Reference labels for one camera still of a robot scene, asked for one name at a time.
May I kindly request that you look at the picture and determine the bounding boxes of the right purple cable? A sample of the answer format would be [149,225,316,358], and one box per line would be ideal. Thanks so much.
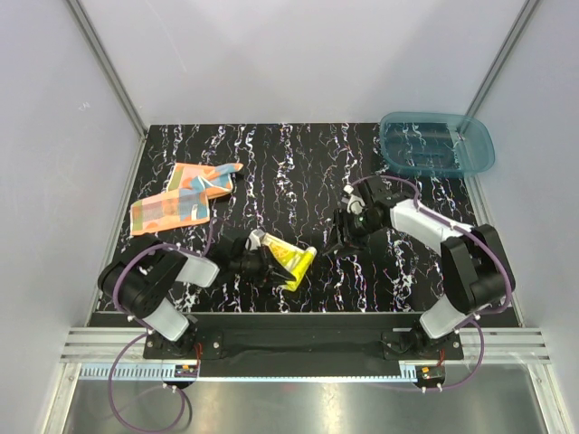
[350,175,512,390]

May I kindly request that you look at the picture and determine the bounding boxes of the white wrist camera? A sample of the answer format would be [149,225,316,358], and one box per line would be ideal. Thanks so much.
[246,229,266,250]
[342,184,365,215]

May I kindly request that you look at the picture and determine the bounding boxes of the left aluminium frame post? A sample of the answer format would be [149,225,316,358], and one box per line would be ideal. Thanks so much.
[64,0,148,138]

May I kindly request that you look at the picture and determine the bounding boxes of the purple cable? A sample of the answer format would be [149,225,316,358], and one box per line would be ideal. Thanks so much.
[350,175,512,390]
[108,216,216,429]

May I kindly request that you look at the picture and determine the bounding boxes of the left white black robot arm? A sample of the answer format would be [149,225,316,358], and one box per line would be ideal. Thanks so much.
[98,234,293,358]

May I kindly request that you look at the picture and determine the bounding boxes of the right aluminium frame post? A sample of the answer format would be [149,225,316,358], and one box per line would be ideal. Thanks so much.
[465,0,542,118]

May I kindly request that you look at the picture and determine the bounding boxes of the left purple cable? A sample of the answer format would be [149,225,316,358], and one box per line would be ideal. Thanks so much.
[108,216,216,429]

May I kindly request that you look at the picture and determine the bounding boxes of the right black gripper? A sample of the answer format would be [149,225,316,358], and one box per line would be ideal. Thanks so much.
[321,208,384,260]

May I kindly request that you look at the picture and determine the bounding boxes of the yellow crocodile towel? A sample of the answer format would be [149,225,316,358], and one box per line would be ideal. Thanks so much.
[261,233,318,292]

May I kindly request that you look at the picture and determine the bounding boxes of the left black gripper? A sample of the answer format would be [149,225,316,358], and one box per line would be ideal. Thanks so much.
[230,244,295,288]

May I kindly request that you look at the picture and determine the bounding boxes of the orange blue patterned towel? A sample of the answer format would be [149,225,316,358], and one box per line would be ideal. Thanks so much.
[129,163,243,236]

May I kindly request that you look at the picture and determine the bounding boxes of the aluminium frame post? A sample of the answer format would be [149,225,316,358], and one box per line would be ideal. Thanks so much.
[64,0,148,138]
[465,0,542,118]

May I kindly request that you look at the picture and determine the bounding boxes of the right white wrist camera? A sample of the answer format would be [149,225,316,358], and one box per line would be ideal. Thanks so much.
[342,184,365,215]

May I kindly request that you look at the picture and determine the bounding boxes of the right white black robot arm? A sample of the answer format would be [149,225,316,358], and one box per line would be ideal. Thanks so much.
[324,175,516,359]

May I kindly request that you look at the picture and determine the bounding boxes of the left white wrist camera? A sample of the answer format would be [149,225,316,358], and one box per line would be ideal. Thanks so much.
[246,229,266,250]

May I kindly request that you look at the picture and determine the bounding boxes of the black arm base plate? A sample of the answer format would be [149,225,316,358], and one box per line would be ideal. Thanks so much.
[145,313,455,360]

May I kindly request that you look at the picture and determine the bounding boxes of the aluminium rail with slots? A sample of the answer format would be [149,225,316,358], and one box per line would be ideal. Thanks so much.
[60,328,551,383]

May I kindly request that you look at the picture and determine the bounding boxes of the blue transparent plastic bin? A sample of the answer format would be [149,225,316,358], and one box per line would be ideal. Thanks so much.
[379,112,495,178]

